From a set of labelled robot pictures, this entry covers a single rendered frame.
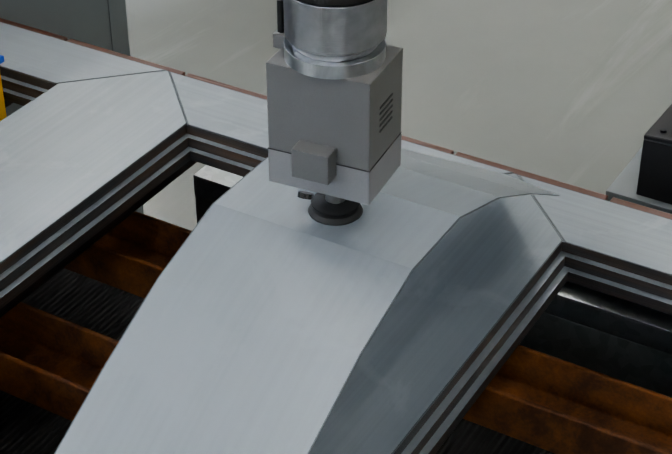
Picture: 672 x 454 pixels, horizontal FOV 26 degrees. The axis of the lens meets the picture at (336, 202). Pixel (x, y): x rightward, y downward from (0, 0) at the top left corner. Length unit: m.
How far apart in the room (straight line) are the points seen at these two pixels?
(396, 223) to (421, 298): 0.21
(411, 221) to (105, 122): 0.57
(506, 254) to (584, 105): 2.02
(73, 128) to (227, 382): 0.61
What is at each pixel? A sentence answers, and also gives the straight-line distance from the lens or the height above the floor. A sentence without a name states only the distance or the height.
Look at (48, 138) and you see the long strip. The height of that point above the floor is 0.85.
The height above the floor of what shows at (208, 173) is 0.68.
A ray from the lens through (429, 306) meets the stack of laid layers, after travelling 1.33.
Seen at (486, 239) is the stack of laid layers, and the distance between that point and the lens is 1.42.
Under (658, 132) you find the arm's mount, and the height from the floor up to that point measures 0.77.
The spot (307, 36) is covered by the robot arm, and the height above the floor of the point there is 1.19.
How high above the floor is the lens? 1.65
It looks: 33 degrees down
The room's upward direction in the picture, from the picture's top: straight up
